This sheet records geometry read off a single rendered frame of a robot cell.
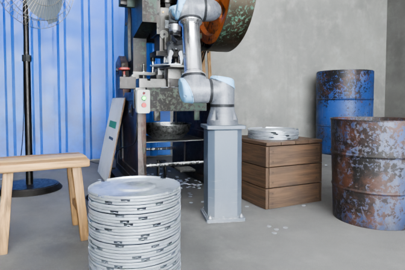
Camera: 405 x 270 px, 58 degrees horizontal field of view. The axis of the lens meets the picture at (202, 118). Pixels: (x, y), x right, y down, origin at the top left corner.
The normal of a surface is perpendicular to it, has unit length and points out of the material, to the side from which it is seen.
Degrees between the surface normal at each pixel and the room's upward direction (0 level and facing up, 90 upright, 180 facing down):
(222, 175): 90
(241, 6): 115
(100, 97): 90
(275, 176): 90
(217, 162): 90
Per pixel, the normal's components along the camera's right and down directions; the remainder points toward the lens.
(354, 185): -0.75, 0.07
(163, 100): 0.37, 0.04
